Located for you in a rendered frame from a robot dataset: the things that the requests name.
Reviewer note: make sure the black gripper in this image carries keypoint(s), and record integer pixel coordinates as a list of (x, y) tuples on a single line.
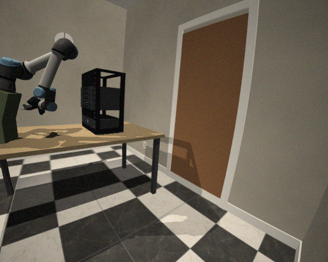
[(32, 102)]

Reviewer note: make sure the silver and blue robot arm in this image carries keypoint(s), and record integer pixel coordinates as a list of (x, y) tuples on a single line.
[(11, 69)]

